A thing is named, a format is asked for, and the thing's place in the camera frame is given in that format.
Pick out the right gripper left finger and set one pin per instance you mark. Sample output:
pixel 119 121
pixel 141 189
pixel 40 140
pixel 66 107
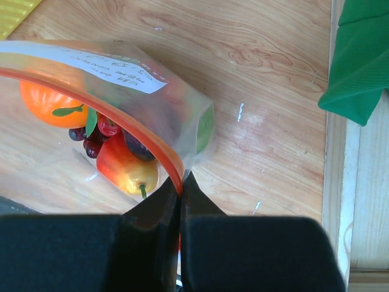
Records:
pixel 134 251

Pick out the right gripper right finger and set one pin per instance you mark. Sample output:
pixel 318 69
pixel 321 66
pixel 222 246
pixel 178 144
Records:
pixel 252 253

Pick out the dark mangosteen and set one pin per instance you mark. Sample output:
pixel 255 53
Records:
pixel 137 148

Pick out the purple grape bunch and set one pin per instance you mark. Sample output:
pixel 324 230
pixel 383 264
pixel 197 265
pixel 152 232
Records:
pixel 92 144

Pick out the red lychee with leaves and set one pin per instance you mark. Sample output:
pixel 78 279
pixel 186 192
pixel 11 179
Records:
pixel 97 121

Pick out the green cabbage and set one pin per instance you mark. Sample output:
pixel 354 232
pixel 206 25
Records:
pixel 206 129

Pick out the clear zip top bag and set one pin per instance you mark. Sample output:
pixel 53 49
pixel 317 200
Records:
pixel 43 167

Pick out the orange persimmon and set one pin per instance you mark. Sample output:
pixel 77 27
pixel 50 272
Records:
pixel 41 100

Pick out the green tank top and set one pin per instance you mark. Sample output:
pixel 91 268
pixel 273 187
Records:
pixel 359 68

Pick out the wooden clothes rack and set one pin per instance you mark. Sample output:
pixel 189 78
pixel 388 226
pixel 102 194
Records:
pixel 355 191

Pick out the yellow plastic basket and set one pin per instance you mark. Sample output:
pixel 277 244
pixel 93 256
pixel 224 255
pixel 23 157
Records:
pixel 13 13

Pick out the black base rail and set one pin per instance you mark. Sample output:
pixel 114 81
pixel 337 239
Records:
pixel 10 207

